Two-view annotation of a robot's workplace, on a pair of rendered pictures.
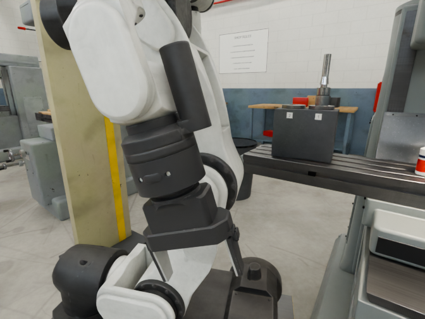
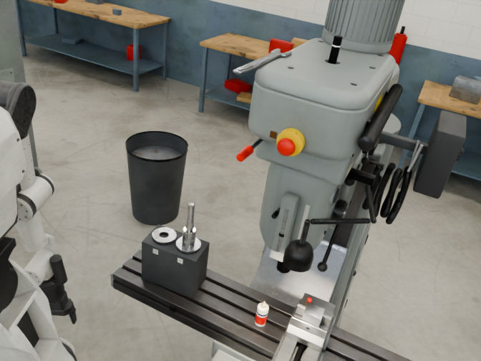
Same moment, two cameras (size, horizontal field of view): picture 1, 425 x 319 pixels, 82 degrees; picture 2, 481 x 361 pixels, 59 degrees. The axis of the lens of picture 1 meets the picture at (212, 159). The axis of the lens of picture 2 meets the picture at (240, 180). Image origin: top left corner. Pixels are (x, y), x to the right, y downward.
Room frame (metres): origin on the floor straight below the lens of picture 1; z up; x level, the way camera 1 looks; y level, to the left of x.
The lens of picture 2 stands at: (-0.26, -0.30, 2.16)
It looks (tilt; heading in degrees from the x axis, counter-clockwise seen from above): 31 degrees down; 348
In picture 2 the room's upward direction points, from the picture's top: 8 degrees clockwise
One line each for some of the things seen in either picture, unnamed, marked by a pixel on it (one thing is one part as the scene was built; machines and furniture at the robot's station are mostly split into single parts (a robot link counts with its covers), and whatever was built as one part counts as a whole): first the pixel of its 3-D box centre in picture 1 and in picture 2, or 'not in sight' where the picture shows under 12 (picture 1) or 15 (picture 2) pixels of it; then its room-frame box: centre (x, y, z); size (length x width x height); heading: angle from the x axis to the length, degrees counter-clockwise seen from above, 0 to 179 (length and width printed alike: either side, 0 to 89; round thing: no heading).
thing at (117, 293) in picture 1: (150, 283); not in sight; (0.55, 0.17, 0.68); 0.21 x 0.20 x 0.13; 77
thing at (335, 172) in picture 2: not in sight; (319, 133); (0.76, -0.73, 1.68); 0.34 x 0.24 x 0.10; 146
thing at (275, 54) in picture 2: not in sight; (263, 60); (0.67, -0.52, 1.89); 0.24 x 0.04 x 0.01; 143
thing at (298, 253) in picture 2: not in sight; (299, 252); (0.49, -0.64, 1.48); 0.07 x 0.07 x 0.06
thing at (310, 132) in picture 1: (304, 131); (175, 259); (0.95, -0.36, 1.04); 0.22 x 0.12 x 0.20; 61
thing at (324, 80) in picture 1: (325, 71); (190, 216); (0.93, -0.41, 1.26); 0.03 x 0.03 x 0.11
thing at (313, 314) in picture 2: not in sight; (312, 316); (0.65, -0.82, 1.05); 0.06 x 0.05 x 0.06; 58
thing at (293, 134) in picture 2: not in sight; (290, 142); (0.54, -0.58, 1.76); 0.06 x 0.02 x 0.06; 56
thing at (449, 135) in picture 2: not in sight; (441, 153); (0.79, -1.15, 1.62); 0.20 x 0.09 x 0.21; 146
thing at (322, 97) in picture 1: (322, 97); (189, 237); (0.93, -0.41, 1.17); 0.05 x 0.05 x 0.06
